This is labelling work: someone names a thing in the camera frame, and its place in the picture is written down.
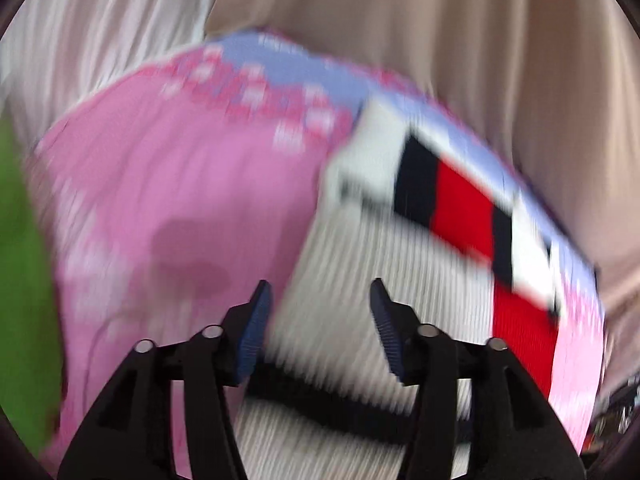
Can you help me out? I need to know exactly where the white curtain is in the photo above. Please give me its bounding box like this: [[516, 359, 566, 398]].
[[0, 0, 228, 136]]

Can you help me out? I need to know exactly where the pink floral blanket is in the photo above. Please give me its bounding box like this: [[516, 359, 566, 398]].
[[25, 27, 608, 480]]

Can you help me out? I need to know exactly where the white knit sweater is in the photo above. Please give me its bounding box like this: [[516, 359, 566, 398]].
[[235, 97, 566, 480]]

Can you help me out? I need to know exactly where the green cloth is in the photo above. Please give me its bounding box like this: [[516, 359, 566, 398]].
[[0, 115, 66, 453]]

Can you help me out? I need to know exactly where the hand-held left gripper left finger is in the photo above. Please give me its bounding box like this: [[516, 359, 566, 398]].
[[57, 280, 274, 480]]

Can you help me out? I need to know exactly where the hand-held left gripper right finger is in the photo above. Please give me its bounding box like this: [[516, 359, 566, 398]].
[[369, 278, 587, 480]]

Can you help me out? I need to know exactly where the dark household clutter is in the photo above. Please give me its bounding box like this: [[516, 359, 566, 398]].
[[582, 372, 640, 458]]

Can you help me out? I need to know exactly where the beige cloth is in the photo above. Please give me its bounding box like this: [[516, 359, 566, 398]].
[[205, 0, 640, 401]]

